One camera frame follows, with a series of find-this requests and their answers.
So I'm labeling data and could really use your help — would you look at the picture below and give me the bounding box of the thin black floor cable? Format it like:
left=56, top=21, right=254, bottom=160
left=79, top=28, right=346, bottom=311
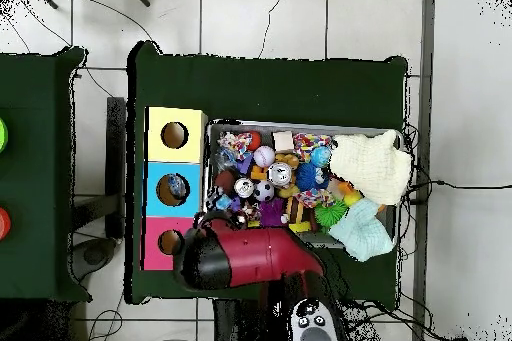
left=257, top=0, right=290, bottom=60

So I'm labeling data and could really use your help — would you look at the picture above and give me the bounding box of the purple spiky eyed toy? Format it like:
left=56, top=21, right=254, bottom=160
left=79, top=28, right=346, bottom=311
left=258, top=197, right=287, bottom=228

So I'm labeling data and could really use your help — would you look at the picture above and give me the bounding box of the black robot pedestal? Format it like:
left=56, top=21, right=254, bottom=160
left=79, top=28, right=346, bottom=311
left=213, top=299, right=289, bottom=341

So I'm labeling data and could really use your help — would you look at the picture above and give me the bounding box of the mint green cloth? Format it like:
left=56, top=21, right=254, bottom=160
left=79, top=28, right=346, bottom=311
left=328, top=197, right=395, bottom=263

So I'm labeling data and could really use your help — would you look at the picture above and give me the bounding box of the black orange drink can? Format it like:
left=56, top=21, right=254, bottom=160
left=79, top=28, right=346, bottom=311
left=233, top=177, right=256, bottom=199

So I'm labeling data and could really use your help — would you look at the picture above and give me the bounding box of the thick black floor cable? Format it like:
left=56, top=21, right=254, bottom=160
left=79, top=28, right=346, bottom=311
left=402, top=178, right=512, bottom=204

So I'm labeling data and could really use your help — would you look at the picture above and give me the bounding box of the crushed silver can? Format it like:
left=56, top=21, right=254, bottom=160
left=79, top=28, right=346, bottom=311
left=266, top=161, right=293, bottom=187

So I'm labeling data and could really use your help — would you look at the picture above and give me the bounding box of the clear blue plastic bag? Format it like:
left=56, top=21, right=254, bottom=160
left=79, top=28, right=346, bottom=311
left=166, top=173, right=188, bottom=198

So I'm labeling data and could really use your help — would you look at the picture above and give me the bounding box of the small soccer ball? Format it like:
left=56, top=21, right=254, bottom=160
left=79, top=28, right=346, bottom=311
left=253, top=180, right=276, bottom=203

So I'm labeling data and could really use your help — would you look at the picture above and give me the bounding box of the shallow mesh bin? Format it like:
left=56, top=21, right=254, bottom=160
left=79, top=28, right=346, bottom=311
left=201, top=118, right=402, bottom=252

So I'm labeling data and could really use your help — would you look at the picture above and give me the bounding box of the black upright panel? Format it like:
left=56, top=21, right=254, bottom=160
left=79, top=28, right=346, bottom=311
left=105, top=96, right=128, bottom=239

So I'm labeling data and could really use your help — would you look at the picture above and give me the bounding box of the plain wooden cube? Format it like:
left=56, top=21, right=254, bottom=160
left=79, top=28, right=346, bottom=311
left=271, top=130, right=294, bottom=152

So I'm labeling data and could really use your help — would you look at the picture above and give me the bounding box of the white baseball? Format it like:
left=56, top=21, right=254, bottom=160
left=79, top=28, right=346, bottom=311
left=253, top=145, right=276, bottom=169

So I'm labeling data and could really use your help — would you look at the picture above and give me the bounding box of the dark green table cloth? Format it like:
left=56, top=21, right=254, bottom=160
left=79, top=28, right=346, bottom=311
left=0, top=46, right=92, bottom=303
left=124, top=39, right=410, bottom=306

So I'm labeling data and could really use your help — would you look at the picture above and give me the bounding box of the cream waffle cloth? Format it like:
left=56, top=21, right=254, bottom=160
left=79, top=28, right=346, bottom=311
left=329, top=129, right=413, bottom=206

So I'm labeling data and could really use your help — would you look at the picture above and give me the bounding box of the crumpled colourful paper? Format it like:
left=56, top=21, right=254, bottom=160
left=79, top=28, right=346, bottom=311
left=217, top=131, right=253, bottom=161

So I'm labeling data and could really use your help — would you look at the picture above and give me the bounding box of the wooden box with three holes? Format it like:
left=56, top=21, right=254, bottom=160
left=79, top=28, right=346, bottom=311
left=141, top=106, right=209, bottom=272

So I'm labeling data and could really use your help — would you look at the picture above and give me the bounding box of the orange ball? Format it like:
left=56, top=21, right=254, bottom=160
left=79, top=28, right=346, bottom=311
left=0, top=207, right=12, bottom=241

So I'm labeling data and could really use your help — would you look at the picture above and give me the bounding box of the blue spiky eyed toy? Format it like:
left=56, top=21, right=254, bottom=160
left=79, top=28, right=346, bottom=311
left=294, top=162, right=331, bottom=193

